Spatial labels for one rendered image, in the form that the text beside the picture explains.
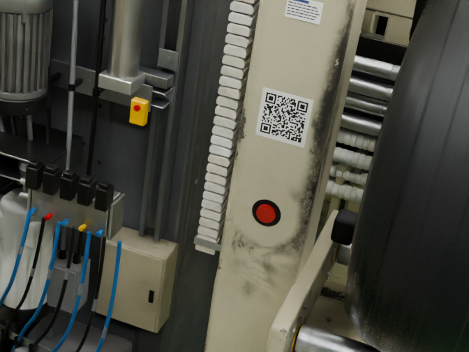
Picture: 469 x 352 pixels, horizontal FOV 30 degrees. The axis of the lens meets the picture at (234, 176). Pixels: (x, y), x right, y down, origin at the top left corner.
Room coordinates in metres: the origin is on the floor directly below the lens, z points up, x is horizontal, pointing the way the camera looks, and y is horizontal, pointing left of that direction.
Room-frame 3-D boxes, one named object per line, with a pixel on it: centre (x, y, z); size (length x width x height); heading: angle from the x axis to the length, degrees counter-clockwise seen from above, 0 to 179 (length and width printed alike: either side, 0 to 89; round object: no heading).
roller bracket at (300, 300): (1.22, -0.15, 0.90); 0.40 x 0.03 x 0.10; 165
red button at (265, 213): (1.16, -0.06, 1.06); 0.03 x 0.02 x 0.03; 75
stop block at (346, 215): (1.31, -0.20, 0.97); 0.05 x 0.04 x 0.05; 165
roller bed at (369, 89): (1.59, -0.21, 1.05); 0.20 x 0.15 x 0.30; 75
